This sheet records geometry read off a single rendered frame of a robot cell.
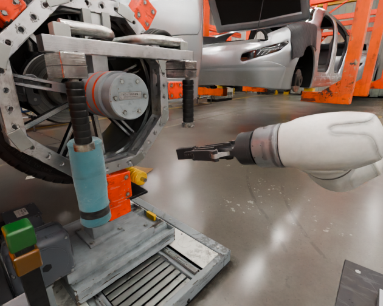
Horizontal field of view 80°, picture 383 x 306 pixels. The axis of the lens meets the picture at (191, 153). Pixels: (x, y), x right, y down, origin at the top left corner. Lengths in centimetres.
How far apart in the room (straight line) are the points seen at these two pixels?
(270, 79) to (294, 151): 280
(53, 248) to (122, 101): 53
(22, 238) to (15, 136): 31
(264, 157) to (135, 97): 40
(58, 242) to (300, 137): 79
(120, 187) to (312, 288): 96
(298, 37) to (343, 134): 306
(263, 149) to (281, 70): 282
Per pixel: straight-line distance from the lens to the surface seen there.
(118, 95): 66
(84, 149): 54
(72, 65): 53
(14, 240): 50
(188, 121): 74
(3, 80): 72
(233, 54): 328
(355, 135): 43
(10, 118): 73
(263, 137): 47
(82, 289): 107
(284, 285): 128
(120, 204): 92
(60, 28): 57
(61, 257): 95
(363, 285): 96
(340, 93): 411
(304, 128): 45
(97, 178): 69
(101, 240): 112
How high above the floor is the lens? 90
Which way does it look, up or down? 18 degrees down
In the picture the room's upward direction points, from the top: straight up
